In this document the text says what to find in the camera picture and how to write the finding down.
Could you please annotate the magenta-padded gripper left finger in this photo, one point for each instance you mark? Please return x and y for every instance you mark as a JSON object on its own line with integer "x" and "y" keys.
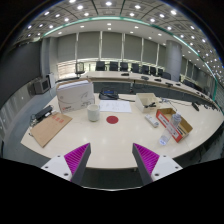
{"x": 77, "y": 159}

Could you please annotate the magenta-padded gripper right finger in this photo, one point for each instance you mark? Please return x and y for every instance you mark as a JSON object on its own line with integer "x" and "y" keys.
{"x": 146, "y": 159}

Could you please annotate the white power strip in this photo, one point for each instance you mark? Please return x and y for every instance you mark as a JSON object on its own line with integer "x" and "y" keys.
{"x": 152, "y": 121}

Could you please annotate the brown paper envelope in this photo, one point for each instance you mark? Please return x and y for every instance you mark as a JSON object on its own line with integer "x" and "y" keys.
{"x": 50, "y": 129}

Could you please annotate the white ceramic mug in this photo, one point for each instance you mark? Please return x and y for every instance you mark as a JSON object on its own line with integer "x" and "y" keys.
{"x": 93, "y": 113}

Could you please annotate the red-edged brown cardboard box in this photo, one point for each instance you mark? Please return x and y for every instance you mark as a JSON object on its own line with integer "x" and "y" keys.
{"x": 185, "y": 128}

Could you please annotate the flat round red coaster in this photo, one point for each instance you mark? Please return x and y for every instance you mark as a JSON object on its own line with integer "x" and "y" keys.
{"x": 112, "y": 119}

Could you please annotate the black flat device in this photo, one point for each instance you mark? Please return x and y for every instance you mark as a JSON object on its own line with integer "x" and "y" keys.
{"x": 43, "y": 113}

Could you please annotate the white open cardboard box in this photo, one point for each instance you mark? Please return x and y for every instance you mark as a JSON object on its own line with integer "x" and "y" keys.
{"x": 144, "y": 99}

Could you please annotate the white printed paper sheet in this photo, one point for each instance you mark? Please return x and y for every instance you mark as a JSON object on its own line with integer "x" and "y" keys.
{"x": 115, "y": 106}

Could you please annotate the white copy paper box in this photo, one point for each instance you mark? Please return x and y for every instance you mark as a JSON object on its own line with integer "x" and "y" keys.
{"x": 75, "y": 96}

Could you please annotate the black desk console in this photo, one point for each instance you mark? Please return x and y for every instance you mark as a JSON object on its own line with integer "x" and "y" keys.
{"x": 108, "y": 95}

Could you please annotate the grey box monitor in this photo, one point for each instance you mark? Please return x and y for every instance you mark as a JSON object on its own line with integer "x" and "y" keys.
{"x": 40, "y": 86}

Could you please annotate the long curved conference desk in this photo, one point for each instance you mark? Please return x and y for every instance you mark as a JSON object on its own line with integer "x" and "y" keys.
{"x": 133, "y": 78}

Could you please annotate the black office chairs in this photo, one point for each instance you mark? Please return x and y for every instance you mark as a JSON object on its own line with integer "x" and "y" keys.
{"x": 124, "y": 66}

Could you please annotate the round ceiling lights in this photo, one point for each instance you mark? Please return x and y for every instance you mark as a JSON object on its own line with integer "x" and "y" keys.
{"x": 108, "y": 3}

